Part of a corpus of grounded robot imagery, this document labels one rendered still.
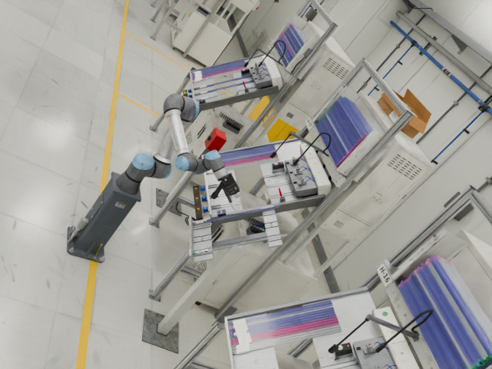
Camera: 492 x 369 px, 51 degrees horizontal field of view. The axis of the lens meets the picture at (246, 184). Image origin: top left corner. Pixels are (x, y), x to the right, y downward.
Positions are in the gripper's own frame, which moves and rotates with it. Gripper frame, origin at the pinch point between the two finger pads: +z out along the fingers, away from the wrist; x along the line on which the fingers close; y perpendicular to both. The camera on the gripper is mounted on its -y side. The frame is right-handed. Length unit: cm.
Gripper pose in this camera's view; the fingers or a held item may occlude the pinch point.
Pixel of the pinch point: (235, 209)
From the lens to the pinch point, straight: 290.4
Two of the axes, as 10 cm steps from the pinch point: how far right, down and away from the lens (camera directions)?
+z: 4.4, 8.8, 1.6
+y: 9.0, -4.4, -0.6
